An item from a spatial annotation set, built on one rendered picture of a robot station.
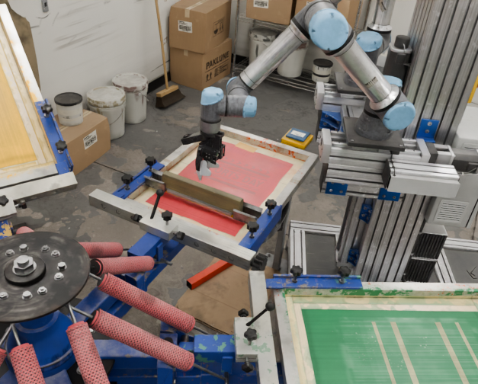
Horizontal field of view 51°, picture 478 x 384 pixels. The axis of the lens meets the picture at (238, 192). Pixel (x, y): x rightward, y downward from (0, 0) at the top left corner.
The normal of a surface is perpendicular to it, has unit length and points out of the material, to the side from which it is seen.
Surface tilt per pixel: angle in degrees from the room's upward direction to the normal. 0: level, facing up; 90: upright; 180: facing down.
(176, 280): 0
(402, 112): 95
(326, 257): 0
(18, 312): 0
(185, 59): 90
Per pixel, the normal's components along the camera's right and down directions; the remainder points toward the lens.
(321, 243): 0.07, -0.81
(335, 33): 0.00, 0.51
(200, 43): -0.38, 0.52
